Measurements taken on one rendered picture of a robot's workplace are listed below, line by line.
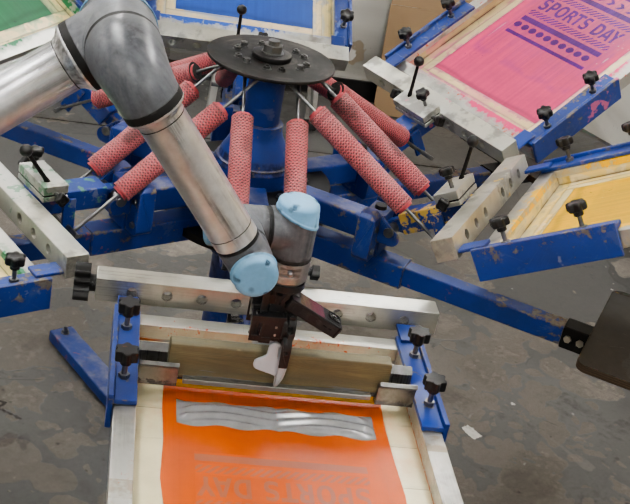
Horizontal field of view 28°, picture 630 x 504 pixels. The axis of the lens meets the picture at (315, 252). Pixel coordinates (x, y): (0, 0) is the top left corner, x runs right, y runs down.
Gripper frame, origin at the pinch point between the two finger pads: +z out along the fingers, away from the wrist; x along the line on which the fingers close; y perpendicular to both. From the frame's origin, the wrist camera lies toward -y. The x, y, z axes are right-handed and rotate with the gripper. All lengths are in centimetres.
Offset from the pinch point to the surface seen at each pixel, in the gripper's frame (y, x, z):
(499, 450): -97, -120, 101
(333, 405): -11.2, 1.0, 5.3
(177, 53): 16, -179, 6
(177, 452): 17.9, 18.8, 5.3
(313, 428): -6.4, 9.6, 4.7
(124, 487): 26.7, 33.3, 1.8
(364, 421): -16.3, 5.9, 4.8
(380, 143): -27, -74, -17
